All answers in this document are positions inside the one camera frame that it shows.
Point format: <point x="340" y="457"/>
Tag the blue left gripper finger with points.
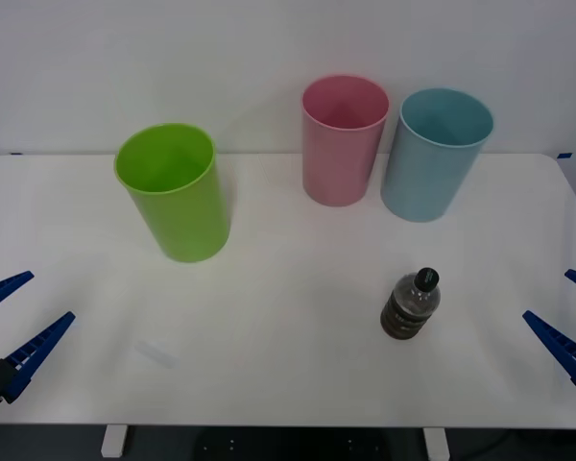
<point x="0" y="290"/>
<point x="33" y="348"/>

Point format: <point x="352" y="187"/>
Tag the dark drink bottle black cap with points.
<point x="408" y="312"/>

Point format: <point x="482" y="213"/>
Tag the white table leg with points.
<point x="436" y="444"/>
<point x="112" y="441"/>

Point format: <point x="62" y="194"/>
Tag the pale blue plastic waste bin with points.
<point x="422" y="182"/>

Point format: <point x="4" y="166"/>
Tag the green plastic waste bin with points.
<point x="182" y="216"/>

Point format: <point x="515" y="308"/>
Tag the pink plastic waste bin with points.
<point x="336" y="163"/>

